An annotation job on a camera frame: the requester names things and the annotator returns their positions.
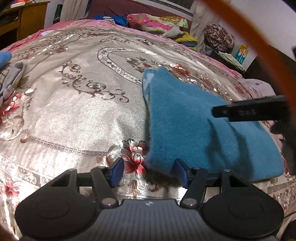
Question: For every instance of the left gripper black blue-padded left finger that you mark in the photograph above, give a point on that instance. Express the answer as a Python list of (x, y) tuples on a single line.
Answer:
[(69, 204)]

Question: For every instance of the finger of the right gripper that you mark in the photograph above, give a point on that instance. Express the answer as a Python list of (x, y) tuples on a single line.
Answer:
[(272, 108)]

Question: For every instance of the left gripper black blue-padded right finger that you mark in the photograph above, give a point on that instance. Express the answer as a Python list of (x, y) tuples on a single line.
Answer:
[(229, 205)]

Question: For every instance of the teal fleece garment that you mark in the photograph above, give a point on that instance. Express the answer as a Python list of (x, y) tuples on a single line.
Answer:
[(181, 126)]

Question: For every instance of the blue crumpled clothes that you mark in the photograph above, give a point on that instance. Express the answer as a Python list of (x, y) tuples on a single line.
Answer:
[(119, 20)]

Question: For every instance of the polka dot pillow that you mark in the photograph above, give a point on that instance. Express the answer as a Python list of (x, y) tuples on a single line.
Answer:
[(260, 88)]

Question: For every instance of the blue flower picture box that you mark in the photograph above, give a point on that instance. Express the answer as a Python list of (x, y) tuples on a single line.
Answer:
[(245, 55)]

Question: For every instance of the papers on nightstand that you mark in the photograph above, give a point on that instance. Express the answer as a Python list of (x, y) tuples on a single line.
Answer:
[(229, 58)]

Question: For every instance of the beige floral satin bedspread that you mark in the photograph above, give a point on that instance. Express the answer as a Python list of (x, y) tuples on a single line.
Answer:
[(81, 106)]

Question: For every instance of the yellow folded cloth stack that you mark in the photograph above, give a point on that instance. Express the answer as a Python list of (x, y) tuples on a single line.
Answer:
[(187, 40)]

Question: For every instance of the right beige curtain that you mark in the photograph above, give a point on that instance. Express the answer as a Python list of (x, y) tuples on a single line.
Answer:
[(202, 17)]

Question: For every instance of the beige curtain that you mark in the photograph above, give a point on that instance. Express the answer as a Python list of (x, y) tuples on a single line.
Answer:
[(202, 17), (73, 10)]

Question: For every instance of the grey white stuffed cloth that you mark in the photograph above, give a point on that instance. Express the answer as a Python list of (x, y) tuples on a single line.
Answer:
[(173, 32)]

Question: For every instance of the barred window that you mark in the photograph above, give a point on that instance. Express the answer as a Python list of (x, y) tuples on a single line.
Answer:
[(185, 6)]

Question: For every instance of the grey sock pile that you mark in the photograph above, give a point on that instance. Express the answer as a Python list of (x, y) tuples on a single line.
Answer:
[(10, 76)]

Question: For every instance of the pink floral pillow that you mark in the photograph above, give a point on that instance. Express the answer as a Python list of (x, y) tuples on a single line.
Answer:
[(155, 24)]

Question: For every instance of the dark red headboard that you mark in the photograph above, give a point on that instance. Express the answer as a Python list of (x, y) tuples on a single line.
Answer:
[(124, 8)]

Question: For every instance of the pink bed sheet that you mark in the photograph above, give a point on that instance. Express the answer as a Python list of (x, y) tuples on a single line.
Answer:
[(104, 25)]

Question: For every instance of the wooden side cabinet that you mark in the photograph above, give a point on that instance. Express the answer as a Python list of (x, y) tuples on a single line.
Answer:
[(19, 22)]

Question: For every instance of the left beige curtain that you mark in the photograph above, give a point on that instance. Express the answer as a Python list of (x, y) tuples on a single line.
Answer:
[(73, 10)]

